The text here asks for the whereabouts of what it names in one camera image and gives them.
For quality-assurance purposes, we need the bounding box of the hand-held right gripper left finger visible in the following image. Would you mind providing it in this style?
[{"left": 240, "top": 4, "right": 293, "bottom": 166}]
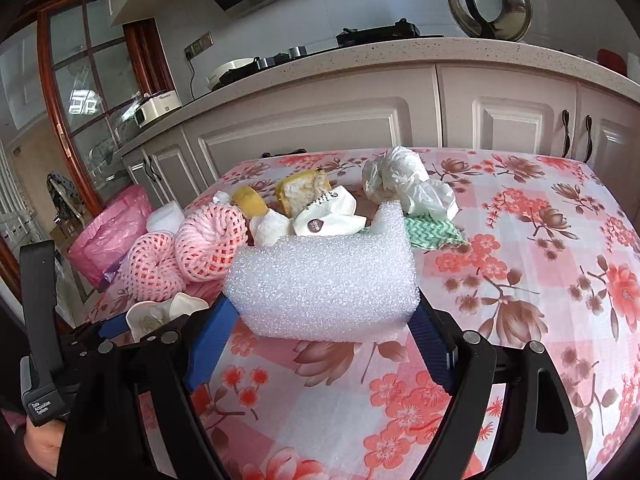
[{"left": 57, "top": 296, "right": 240, "bottom": 480}]

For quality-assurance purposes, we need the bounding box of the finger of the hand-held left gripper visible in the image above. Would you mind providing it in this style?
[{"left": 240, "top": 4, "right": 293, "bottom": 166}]
[{"left": 80, "top": 316, "right": 132, "bottom": 343}]

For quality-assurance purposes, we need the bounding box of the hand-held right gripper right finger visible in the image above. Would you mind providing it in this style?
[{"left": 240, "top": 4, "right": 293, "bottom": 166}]
[{"left": 410, "top": 297, "right": 588, "bottom": 480}]

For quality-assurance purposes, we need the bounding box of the pink trash bag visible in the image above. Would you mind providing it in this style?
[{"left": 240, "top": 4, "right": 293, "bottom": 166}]
[{"left": 67, "top": 185, "right": 153, "bottom": 293}]

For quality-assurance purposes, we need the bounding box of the white foam block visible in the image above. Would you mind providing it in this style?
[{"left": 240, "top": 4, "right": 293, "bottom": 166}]
[{"left": 222, "top": 200, "right": 422, "bottom": 343}]

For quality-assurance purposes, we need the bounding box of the white paper packet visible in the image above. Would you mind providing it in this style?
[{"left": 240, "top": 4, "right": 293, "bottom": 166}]
[{"left": 290, "top": 186, "right": 368, "bottom": 237}]

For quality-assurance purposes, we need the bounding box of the white plastic bag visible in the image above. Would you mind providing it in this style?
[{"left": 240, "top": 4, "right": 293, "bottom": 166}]
[{"left": 361, "top": 146, "right": 460, "bottom": 220}]

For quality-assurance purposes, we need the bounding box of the person's left hand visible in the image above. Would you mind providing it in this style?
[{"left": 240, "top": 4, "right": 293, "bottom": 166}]
[{"left": 22, "top": 420, "right": 66, "bottom": 473}]

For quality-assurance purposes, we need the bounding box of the pink foam fruit net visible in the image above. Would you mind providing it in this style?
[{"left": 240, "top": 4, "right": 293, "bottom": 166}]
[
  {"left": 120, "top": 232, "right": 188, "bottom": 303},
  {"left": 175, "top": 202, "right": 248, "bottom": 282}
]

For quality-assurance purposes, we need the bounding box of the floral pink tablecloth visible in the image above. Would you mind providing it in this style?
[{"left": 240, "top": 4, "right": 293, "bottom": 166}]
[{"left": 82, "top": 147, "right": 640, "bottom": 480}]

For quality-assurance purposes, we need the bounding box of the dark patterned cloth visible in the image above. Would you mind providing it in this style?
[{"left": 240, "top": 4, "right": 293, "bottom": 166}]
[{"left": 47, "top": 172, "right": 81, "bottom": 221}]

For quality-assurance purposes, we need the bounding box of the small white foam wrap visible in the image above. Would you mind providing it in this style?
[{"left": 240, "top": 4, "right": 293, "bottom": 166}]
[{"left": 146, "top": 201, "right": 185, "bottom": 235}]

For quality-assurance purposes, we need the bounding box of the green patterned cloth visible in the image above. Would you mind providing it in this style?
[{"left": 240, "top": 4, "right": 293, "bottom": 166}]
[{"left": 357, "top": 212, "right": 468, "bottom": 251}]

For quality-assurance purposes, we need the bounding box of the crumpled white tissue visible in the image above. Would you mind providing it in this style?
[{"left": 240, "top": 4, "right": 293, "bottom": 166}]
[{"left": 248, "top": 209, "right": 293, "bottom": 248}]

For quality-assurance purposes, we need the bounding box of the yellow fruit peel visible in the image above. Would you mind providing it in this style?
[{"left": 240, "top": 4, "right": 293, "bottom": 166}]
[{"left": 231, "top": 185, "right": 267, "bottom": 218}]

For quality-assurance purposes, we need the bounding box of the wooden glass door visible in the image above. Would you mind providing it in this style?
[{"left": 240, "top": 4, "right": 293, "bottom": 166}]
[{"left": 0, "top": 0, "right": 176, "bottom": 221}]

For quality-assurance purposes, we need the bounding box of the white rice cooker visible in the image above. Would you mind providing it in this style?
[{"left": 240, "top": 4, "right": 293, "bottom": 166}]
[{"left": 131, "top": 89, "right": 183, "bottom": 128}]

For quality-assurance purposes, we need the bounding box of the wide cream cabinet door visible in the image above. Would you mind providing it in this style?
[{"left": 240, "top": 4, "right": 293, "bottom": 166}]
[{"left": 182, "top": 65, "right": 442, "bottom": 183}]

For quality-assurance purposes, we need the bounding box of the white shallow pan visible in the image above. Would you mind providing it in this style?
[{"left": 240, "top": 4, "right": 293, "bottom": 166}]
[{"left": 206, "top": 56, "right": 258, "bottom": 92}]

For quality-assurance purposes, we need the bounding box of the speckled kitchen countertop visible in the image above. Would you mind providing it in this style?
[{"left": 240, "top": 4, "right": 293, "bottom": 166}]
[{"left": 112, "top": 35, "right": 640, "bottom": 161}]

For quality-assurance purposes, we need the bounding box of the black gas stove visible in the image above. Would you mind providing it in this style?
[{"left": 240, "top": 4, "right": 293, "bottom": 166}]
[{"left": 190, "top": 17, "right": 446, "bottom": 101}]

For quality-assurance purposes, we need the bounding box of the red container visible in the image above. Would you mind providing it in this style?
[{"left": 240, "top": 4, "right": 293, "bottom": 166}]
[{"left": 596, "top": 49, "right": 628, "bottom": 77}]

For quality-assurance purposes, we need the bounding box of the black lid stand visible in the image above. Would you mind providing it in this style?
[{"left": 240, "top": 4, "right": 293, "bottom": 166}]
[{"left": 460, "top": 0, "right": 506, "bottom": 41}]

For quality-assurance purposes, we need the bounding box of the steel pot lid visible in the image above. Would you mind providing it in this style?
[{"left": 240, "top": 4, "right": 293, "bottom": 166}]
[{"left": 446, "top": 0, "right": 532, "bottom": 43}]

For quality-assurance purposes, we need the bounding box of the bronze wall outlet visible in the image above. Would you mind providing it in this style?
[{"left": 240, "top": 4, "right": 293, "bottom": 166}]
[{"left": 184, "top": 31, "right": 213, "bottom": 59}]

